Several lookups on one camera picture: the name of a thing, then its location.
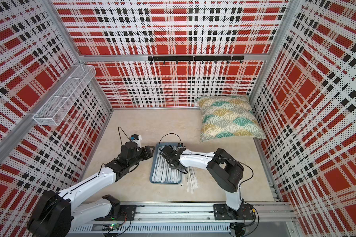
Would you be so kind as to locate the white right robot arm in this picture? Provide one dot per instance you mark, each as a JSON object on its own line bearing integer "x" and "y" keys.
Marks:
{"x": 224, "y": 169}

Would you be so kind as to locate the geometric patterned cushion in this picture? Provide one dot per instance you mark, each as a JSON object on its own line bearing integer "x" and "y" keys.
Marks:
{"x": 228, "y": 116}

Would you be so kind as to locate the blue storage box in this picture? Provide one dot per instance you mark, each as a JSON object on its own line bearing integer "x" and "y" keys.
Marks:
{"x": 167, "y": 175}

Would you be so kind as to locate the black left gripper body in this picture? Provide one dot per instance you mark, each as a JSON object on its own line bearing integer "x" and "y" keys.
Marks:
{"x": 142, "y": 155}

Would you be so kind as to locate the black hook rail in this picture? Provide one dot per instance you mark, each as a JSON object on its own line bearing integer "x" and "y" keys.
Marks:
{"x": 195, "y": 58}

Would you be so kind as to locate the white straw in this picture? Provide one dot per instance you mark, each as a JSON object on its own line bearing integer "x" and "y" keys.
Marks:
{"x": 191, "y": 179}
{"x": 158, "y": 167}

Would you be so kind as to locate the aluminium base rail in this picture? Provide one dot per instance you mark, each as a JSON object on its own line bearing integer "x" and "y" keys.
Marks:
{"x": 188, "y": 217}

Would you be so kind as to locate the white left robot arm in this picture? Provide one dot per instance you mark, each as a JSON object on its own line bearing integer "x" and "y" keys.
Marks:
{"x": 57, "y": 213}

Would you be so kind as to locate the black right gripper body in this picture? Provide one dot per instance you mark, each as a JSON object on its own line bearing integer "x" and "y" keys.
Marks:
{"x": 180, "y": 168}

